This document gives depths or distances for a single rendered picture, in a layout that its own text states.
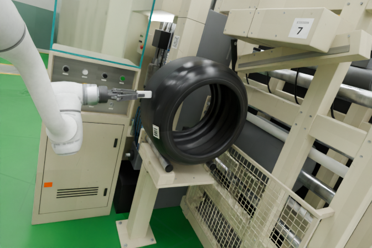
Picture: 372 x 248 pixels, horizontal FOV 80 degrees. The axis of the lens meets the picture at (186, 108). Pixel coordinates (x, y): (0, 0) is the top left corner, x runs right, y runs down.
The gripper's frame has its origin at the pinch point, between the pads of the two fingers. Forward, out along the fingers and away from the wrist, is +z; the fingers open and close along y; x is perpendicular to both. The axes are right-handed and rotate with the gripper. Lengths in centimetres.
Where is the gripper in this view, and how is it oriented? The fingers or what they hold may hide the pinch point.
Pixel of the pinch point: (144, 94)
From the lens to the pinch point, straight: 105.5
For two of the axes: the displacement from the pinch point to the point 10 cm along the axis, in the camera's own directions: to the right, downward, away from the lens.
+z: 8.9, -0.3, 4.5
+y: -4.3, -3.6, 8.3
